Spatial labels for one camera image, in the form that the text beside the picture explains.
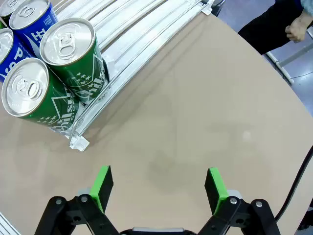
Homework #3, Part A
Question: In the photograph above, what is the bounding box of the large white table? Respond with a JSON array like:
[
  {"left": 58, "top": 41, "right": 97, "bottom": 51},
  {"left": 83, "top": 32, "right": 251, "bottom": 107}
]
[{"left": 263, "top": 40, "right": 313, "bottom": 86}]

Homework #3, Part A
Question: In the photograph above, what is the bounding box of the person left hand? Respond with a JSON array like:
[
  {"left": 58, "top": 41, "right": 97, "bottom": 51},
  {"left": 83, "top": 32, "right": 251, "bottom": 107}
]
[{"left": 285, "top": 9, "right": 310, "bottom": 44}]

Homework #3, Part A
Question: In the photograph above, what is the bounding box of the person left forearm teal sleeve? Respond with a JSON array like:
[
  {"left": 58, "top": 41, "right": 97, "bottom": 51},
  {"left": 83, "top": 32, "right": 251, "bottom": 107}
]
[{"left": 300, "top": 0, "right": 313, "bottom": 15}]

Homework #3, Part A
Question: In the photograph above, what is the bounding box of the right arm black cable sleeve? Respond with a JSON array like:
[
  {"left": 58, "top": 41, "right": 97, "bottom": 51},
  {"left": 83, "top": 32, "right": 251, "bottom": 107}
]
[{"left": 274, "top": 145, "right": 313, "bottom": 221}]

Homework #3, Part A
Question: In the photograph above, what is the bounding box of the blue Pepsi can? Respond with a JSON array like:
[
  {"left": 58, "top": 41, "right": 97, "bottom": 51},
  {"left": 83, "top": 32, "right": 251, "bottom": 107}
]
[
  {"left": 0, "top": 27, "right": 32, "bottom": 84},
  {"left": 9, "top": 0, "right": 59, "bottom": 59}
]

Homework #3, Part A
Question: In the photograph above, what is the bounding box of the white clear can dispenser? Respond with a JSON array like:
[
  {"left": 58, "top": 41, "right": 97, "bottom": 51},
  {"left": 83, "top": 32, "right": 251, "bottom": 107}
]
[{"left": 51, "top": 0, "right": 215, "bottom": 151}]

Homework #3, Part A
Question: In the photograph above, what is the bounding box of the green Chilsung cider can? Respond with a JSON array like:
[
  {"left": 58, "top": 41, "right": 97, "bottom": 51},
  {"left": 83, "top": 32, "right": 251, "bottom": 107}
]
[
  {"left": 1, "top": 57, "right": 81, "bottom": 130},
  {"left": 39, "top": 17, "right": 110, "bottom": 105}
]

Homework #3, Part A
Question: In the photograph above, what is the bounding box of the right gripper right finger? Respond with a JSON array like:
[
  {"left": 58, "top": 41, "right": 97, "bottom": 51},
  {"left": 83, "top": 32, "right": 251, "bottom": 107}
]
[{"left": 198, "top": 167, "right": 282, "bottom": 235}]

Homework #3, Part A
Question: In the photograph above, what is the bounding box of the person in teal fleece hoodie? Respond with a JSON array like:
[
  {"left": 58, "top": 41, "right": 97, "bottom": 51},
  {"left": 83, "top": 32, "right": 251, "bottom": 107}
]
[{"left": 237, "top": 0, "right": 308, "bottom": 55}]

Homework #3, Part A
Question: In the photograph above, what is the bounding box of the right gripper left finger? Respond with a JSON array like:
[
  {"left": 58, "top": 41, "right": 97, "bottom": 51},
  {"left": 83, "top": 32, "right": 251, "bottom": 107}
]
[{"left": 34, "top": 165, "right": 121, "bottom": 235}]

